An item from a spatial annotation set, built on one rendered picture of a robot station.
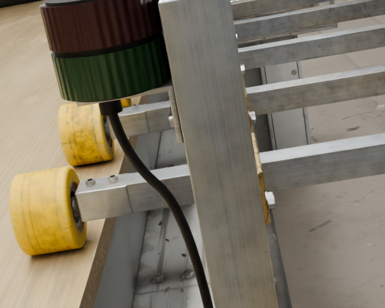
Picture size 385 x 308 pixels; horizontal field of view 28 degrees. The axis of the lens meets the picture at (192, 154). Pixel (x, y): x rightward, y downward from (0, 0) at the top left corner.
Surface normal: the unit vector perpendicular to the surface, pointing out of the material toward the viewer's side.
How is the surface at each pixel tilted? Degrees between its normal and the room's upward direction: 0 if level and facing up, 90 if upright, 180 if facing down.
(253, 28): 90
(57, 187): 39
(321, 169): 90
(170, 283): 0
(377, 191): 0
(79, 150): 103
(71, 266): 0
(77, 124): 58
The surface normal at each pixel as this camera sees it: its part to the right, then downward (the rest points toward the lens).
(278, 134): -0.01, 0.33
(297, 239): -0.17, -0.93
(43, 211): -0.08, -0.05
